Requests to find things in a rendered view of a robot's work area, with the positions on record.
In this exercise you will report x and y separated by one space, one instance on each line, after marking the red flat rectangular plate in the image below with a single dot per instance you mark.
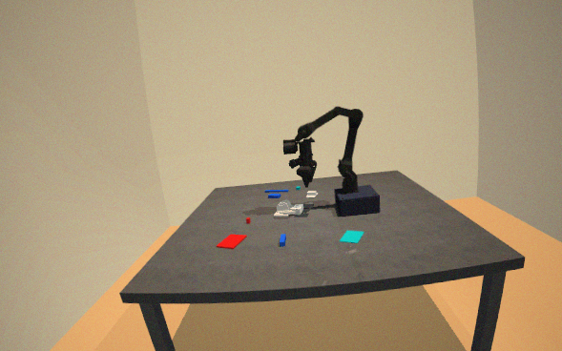
232 241

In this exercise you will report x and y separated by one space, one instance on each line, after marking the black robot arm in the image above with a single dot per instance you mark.
345 166

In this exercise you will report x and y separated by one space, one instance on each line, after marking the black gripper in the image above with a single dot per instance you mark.
307 170

